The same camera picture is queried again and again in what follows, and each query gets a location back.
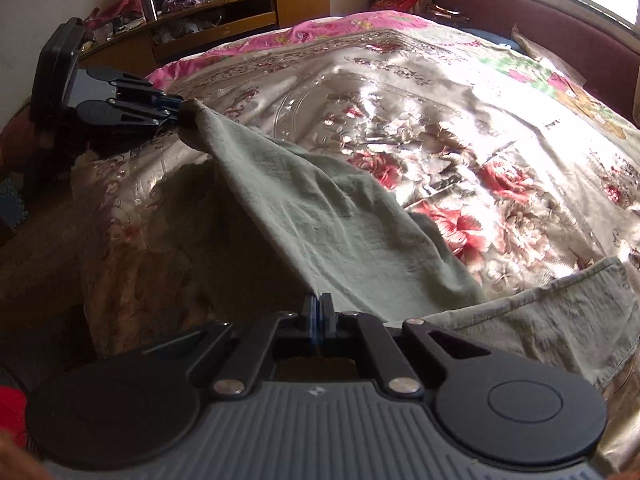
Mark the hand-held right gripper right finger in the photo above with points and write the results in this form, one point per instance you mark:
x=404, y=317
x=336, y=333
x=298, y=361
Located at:
x=328, y=317

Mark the grey-green pants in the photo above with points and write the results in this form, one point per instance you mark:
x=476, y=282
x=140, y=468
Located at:
x=300, y=200

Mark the steel thermos flask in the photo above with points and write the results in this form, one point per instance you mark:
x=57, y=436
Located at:
x=148, y=4

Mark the cartoon printed bedsheet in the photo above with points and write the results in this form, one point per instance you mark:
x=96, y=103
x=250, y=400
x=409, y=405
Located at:
x=575, y=90

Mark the beige pillow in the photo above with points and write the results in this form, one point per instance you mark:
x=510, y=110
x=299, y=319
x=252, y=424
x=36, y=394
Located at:
x=545, y=55

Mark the purple cloth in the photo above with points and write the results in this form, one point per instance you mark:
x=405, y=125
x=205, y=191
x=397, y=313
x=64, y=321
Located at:
x=185, y=0

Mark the maroon padded headboard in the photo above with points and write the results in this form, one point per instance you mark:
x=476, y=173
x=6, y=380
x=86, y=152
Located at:
x=540, y=25

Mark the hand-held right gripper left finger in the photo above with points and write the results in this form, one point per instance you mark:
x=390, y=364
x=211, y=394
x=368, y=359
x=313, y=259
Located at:
x=310, y=320

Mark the floral satin bedspread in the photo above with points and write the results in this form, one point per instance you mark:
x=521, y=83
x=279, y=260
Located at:
x=400, y=110

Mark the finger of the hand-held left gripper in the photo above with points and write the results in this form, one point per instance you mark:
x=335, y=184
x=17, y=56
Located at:
x=160, y=116
x=150, y=94

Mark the wooden TV cabinet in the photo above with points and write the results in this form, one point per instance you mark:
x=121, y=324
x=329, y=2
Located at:
x=300, y=2

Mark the red cloth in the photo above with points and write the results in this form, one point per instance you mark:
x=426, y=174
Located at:
x=12, y=412

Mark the blue pillow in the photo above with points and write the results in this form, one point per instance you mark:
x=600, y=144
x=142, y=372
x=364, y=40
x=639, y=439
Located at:
x=490, y=40

